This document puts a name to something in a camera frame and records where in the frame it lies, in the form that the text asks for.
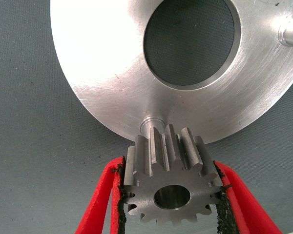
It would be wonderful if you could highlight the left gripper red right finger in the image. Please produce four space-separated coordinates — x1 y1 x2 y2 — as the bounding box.
213 160 283 234

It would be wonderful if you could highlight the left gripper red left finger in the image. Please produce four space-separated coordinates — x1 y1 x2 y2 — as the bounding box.
74 156 128 234

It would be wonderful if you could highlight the dark grey table cloth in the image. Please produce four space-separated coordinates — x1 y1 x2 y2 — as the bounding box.
0 0 293 234

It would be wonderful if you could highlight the round metal carrier plate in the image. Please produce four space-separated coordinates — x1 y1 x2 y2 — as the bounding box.
50 0 293 144

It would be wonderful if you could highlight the small steel spur gear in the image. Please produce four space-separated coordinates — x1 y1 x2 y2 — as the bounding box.
123 124 224 226

